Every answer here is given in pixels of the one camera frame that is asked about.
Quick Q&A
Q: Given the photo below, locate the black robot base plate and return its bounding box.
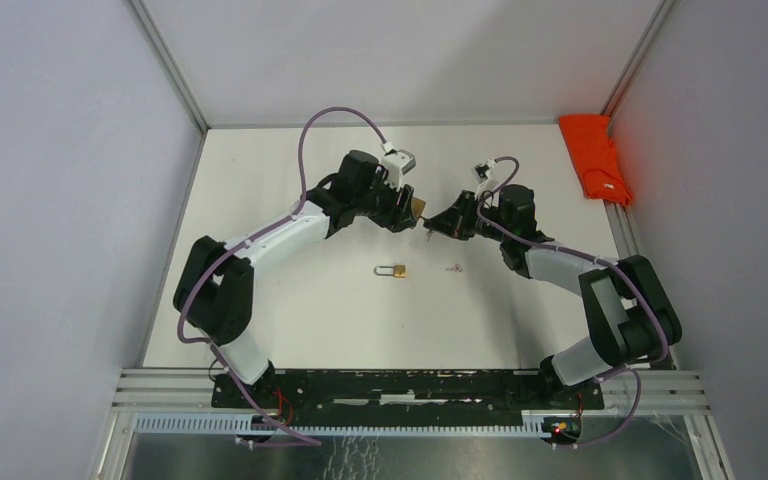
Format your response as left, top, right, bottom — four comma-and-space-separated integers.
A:
211, 369, 605, 429

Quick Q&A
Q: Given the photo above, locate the aluminium corner frame rail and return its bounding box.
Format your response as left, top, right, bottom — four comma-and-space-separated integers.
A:
600, 0, 682, 117

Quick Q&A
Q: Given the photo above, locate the orange folded cloth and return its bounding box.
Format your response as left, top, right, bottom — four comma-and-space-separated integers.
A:
558, 114, 634, 207

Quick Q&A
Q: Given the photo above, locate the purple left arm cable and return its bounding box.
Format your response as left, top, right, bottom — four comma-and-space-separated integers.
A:
177, 106, 392, 450

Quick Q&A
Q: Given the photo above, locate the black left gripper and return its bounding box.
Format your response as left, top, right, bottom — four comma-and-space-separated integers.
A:
354, 170, 417, 234

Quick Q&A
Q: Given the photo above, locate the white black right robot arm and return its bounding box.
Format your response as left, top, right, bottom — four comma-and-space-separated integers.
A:
423, 184, 683, 408

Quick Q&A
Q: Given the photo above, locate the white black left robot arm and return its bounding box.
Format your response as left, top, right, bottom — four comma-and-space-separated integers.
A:
173, 149, 424, 408

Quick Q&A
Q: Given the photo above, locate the white slotted cable duct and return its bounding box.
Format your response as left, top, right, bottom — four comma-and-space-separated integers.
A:
133, 413, 561, 439

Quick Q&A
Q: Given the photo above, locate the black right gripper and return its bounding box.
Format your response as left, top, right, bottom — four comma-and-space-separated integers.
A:
423, 190, 510, 243

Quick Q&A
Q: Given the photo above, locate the large brass padlock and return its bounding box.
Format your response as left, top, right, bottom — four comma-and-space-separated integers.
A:
411, 197, 426, 220

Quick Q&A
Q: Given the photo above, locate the left aluminium frame rail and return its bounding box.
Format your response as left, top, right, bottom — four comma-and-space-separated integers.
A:
125, 0, 210, 136

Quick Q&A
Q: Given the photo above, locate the small brass padlock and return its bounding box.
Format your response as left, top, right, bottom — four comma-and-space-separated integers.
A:
373, 264, 407, 278

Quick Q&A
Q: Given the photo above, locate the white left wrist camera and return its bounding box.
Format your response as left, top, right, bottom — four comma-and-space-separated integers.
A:
380, 141, 417, 190

